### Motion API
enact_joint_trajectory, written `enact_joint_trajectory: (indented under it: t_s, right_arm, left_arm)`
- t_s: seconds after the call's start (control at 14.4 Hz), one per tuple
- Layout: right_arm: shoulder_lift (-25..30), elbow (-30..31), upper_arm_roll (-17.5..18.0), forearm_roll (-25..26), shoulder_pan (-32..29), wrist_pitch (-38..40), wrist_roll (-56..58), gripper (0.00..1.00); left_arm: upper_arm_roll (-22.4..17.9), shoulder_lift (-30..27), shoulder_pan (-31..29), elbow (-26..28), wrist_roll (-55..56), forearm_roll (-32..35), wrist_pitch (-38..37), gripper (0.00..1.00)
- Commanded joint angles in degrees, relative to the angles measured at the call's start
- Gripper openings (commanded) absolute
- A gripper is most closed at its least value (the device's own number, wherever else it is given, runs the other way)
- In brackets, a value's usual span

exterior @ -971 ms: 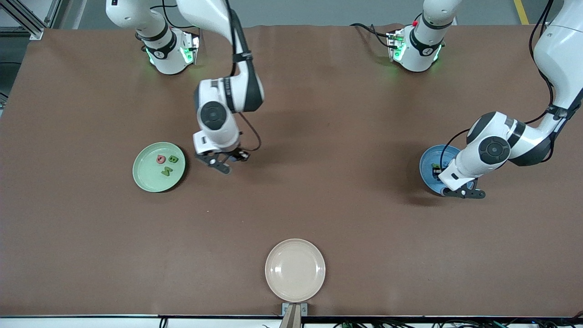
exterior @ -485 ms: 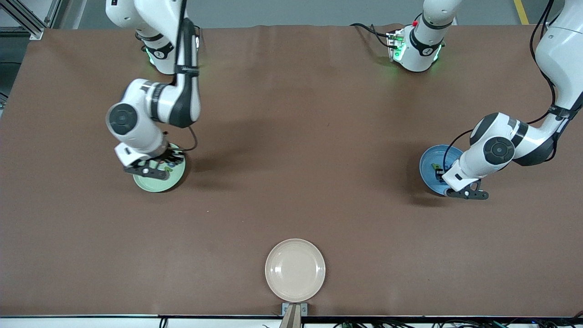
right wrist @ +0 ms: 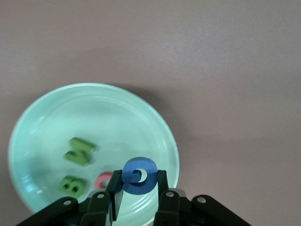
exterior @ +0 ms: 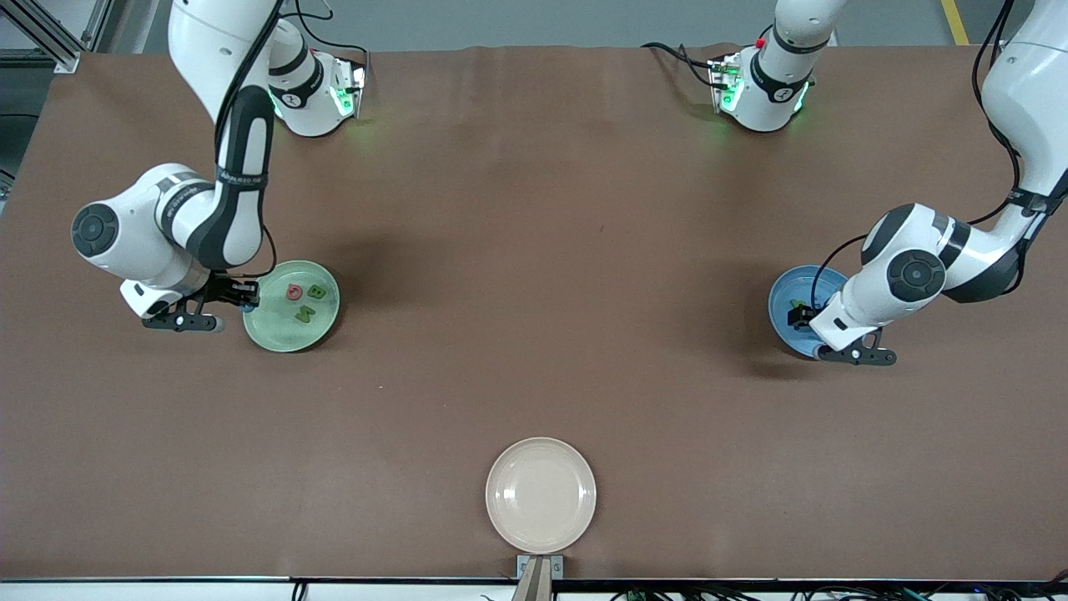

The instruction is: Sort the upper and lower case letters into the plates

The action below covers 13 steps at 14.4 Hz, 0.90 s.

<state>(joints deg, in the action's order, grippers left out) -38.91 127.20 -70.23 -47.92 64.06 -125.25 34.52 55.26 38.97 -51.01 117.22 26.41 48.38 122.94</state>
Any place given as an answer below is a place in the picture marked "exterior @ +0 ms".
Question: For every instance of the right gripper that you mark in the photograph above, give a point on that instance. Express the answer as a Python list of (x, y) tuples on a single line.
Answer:
[(225, 290)]

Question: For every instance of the brown table cover mat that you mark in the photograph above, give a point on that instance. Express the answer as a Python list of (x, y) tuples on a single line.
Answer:
[(167, 459)]

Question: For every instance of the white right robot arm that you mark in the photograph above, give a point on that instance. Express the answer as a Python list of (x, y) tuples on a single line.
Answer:
[(133, 250)]

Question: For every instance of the blue plate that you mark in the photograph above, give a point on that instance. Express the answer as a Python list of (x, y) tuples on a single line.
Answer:
[(783, 292)]

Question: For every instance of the white table front rail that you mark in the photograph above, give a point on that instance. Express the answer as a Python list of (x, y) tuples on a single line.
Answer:
[(125, 593)]

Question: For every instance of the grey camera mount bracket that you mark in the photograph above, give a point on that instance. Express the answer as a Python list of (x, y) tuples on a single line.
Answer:
[(524, 568)]

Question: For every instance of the green letter M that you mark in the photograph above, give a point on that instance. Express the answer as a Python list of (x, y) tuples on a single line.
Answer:
[(305, 314)]

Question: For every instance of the light green plate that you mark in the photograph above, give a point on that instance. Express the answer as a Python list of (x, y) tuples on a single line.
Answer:
[(284, 334)]

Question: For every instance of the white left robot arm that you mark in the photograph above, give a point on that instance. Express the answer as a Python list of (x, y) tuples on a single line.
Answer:
[(951, 250)]

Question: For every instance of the pink letter Q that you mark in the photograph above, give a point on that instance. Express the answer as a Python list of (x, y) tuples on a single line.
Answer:
[(294, 291)]

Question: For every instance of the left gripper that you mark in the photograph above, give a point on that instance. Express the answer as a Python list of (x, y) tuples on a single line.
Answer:
[(806, 315)]

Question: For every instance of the beige plate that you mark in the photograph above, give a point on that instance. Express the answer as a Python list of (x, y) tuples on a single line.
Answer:
[(541, 495)]

